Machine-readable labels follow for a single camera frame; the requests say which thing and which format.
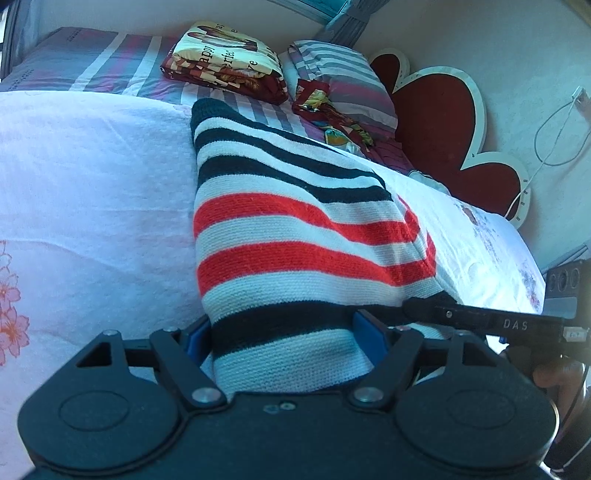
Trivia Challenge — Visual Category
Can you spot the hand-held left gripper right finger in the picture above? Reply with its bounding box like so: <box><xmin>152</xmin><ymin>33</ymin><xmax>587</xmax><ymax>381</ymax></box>
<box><xmin>348</xmin><ymin>309</ymin><xmax>500</xmax><ymax>411</ymax></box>

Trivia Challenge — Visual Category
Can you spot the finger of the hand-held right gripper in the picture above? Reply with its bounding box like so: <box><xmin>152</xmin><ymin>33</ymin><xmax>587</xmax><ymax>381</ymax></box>
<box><xmin>403</xmin><ymin>296</ymin><xmax>491</xmax><ymax>334</ymax></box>

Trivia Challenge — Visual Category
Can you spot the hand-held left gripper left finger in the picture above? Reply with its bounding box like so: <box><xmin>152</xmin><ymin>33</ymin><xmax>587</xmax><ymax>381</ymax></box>
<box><xmin>76</xmin><ymin>316</ymin><xmax>228</xmax><ymax>411</ymax></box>

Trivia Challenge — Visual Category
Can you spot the red black white striped sweater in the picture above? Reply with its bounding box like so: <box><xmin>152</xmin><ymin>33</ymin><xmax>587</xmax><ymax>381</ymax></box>
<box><xmin>189</xmin><ymin>98</ymin><xmax>458</xmax><ymax>395</ymax></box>

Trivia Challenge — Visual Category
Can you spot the person's right hand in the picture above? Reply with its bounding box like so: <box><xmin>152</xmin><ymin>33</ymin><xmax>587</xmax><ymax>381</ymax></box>
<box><xmin>532</xmin><ymin>358</ymin><xmax>586</xmax><ymax>389</ymax></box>

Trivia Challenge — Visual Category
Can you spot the black appliance with dials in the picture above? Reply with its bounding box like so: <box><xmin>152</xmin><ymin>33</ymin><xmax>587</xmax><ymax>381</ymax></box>
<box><xmin>543</xmin><ymin>259</ymin><xmax>591</xmax><ymax>319</ymax></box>

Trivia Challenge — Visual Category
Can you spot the white pink floral blanket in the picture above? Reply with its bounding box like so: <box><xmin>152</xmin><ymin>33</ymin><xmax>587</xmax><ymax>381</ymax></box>
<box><xmin>0</xmin><ymin>90</ymin><xmax>546</xmax><ymax>480</ymax></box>

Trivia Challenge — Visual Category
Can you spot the red heart-shaped headboard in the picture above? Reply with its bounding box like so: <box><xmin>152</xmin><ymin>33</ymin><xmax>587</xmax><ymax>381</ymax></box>
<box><xmin>367</xmin><ymin>50</ymin><xmax>532</xmax><ymax>230</ymax></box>

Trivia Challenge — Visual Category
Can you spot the colourful printed red cloth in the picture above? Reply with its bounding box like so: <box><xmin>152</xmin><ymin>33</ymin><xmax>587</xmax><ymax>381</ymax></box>
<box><xmin>292</xmin><ymin>78</ymin><xmax>376</xmax><ymax>148</ymax></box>

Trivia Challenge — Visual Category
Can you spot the grey red striped pillow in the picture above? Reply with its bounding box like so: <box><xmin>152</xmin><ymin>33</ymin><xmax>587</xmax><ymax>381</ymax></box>
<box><xmin>277</xmin><ymin>40</ymin><xmax>399</xmax><ymax>138</ymax></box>

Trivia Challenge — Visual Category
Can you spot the folded printed yellow red blanket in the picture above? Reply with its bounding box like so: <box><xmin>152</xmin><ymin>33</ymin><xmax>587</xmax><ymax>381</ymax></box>
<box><xmin>159</xmin><ymin>21</ymin><xmax>289</xmax><ymax>106</ymax></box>

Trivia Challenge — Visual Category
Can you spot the grey red striped bedsheet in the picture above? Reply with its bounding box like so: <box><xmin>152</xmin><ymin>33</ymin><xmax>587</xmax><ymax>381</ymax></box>
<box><xmin>0</xmin><ymin>27</ymin><xmax>416</xmax><ymax>176</ymax></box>

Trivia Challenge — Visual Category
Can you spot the grey curtain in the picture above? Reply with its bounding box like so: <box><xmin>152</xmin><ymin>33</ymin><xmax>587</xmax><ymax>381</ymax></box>
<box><xmin>316</xmin><ymin>0</ymin><xmax>384</xmax><ymax>49</ymax></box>

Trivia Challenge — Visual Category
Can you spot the white cable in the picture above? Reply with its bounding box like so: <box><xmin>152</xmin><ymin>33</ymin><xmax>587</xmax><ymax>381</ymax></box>
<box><xmin>504</xmin><ymin>95</ymin><xmax>591</xmax><ymax>220</ymax></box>

